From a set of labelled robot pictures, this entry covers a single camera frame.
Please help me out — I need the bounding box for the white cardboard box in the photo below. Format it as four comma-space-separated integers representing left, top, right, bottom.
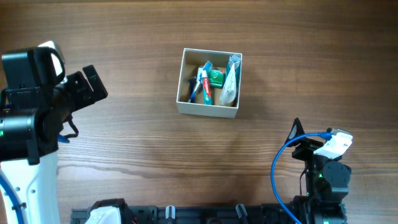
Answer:
176, 48, 243, 118

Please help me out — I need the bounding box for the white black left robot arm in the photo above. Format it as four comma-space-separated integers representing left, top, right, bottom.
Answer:
1, 43, 108, 223

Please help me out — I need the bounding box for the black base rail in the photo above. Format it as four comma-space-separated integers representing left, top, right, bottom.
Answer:
70, 204, 348, 224

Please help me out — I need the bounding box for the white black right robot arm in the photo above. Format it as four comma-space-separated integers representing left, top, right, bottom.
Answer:
288, 128, 353, 224

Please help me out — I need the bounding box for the green white soap pack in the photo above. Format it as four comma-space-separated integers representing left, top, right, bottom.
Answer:
208, 70, 225, 88

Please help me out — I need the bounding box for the white lotion tube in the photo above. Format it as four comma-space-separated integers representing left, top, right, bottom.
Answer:
220, 64, 237, 106

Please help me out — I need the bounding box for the blue white toothbrush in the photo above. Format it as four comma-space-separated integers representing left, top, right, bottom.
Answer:
196, 61, 213, 93

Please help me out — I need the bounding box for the blue disposable razor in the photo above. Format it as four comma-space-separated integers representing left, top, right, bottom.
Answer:
184, 76, 197, 103

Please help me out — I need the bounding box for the blue mouthwash bottle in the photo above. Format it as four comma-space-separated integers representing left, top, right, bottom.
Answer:
226, 54, 241, 90

